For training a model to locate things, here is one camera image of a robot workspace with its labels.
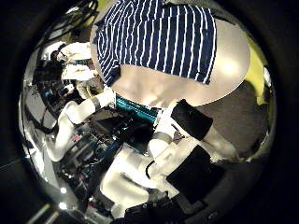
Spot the black cable bundle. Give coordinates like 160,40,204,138
46,0,100,41

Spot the person in white shirt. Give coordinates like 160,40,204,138
50,41,98,82

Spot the teal circuit board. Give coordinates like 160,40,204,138
114,93,161,124

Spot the black electronics rack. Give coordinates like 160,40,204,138
32,60,82,117

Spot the navy white striped shirt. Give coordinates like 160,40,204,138
93,0,218,88

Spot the large yellow green chair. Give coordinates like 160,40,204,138
245,36,273,106

